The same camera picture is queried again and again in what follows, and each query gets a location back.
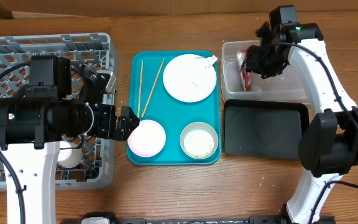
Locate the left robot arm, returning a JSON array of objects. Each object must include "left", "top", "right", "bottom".
[{"left": 0, "top": 55, "right": 140, "bottom": 223}]

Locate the left wooden chopstick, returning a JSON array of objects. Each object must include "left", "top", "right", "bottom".
[{"left": 137, "top": 60, "right": 144, "bottom": 118}]

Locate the white paper cup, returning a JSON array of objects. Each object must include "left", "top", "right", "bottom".
[{"left": 57, "top": 141, "right": 83, "bottom": 169}]

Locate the right wooden chopstick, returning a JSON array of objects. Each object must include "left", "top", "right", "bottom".
[{"left": 141, "top": 58, "right": 165, "bottom": 118}]

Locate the small pink bowl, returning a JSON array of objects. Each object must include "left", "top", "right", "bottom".
[{"left": 127, "top": 119, "right": 167, "bottom": 157}]

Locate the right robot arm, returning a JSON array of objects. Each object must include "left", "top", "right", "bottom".
[{"left": 241, "top": 5, "right": 358, "bottom": 224}]

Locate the wooden chopstick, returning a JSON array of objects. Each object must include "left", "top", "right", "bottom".
[
  {"left": 137, "top": 60, "right": 144, "bottom": 118},
  {"left": 141, "top": 58, "right": 165, "bottom": 118}
]

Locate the white napkin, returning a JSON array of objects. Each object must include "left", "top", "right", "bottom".
[{"left": 195, "top": 55, "right": 218, "bottom": 68}]

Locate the clear plastic bin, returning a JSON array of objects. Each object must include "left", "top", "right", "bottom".
[{"left": 221, "top": 40, "right": 308, "bottom": 104}]

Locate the teal plastic tray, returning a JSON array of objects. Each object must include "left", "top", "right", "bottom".
[{"left": 127, "top": 50, "right": 221, "bottom": 166}]

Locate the black tray bin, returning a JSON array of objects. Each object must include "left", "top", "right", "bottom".
[{"left": 223, "top": 99, "right": 309, "bottom": 160}]

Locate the red snack wrapper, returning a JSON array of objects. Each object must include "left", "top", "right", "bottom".
[{"left": 237, "top": 50, "right": 252, "bottom": 91}]

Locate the grey bowl of rice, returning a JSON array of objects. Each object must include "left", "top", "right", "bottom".
[{"left": 180, "top": 122, "right": 219, "bottom": 160}]

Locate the grey dishwasher rack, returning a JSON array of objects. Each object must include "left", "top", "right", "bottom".
[{"left": 0, "top": 33, "right": 119, "bottom": 191}]

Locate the white round plate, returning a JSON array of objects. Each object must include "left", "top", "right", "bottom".
[{"left": 163, "top": 54, "right": 217, "bottom": 103}]

